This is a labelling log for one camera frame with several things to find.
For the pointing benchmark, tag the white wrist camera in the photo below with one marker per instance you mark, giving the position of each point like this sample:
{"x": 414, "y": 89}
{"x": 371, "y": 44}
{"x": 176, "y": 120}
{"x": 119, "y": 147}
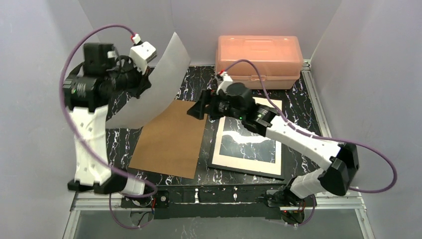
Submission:
{"x": 141, "y": 53}
{"x": 223, "y": 81}

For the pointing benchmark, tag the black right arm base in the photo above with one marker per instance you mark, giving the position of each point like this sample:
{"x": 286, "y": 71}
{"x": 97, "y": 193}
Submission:
{"x": 299, "y": 211}

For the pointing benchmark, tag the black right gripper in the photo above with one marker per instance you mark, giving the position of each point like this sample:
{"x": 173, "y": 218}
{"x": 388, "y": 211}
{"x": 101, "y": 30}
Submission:
{"x": 208, "y": 106}

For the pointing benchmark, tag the white mat board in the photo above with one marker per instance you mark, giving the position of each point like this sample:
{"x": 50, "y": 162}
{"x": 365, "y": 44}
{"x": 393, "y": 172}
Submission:
{"x": 247, "y": 165}

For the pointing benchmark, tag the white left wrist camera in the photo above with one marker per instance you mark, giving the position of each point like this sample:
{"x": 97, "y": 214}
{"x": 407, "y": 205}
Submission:
{"x": 141, "y": 53}

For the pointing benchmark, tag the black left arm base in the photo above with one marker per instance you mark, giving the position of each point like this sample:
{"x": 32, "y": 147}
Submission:
{"x": 160, "y": 200}

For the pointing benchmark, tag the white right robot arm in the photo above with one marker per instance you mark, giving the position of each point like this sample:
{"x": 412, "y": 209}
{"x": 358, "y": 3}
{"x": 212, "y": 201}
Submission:
{"x": 338, "y": 163}

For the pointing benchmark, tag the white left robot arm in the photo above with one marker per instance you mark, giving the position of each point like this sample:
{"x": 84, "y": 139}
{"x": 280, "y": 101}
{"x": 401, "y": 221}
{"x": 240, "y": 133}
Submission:
{"x": 87, "y": 91}

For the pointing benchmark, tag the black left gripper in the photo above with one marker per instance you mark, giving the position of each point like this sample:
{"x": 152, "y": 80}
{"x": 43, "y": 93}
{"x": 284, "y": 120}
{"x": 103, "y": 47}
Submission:
{"x": 143, "y": 81}

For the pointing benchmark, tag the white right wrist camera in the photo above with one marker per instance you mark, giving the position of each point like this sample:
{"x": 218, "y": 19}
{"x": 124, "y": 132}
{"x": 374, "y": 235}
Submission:
{"x": 223, "y": 81}

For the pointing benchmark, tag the cat photo print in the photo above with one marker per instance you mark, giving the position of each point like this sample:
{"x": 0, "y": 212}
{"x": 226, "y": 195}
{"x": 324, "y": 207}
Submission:
{"x": 165, "y": 79}

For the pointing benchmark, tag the aluminium rail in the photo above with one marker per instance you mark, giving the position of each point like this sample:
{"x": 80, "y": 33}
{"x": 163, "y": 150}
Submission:
{"x": 215, "y": 196}
{"x": 315, "y": 100}

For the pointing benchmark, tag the aluminium front rail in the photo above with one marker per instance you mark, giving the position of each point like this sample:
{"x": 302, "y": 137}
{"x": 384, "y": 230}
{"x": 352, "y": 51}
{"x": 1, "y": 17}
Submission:
{"x": 215, "y": 196}

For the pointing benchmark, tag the brown cardboard backing board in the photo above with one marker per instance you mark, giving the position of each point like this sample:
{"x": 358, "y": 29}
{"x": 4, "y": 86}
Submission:
{"x": 170, "y": 144}

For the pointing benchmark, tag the aluminium right rail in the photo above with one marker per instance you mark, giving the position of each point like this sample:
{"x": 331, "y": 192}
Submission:
{"x": 315, "y": 100}

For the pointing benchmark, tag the pink plastic storage box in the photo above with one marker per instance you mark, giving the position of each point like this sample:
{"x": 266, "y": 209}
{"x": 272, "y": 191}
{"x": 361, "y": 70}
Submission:
{"x": 271, "y": 62}

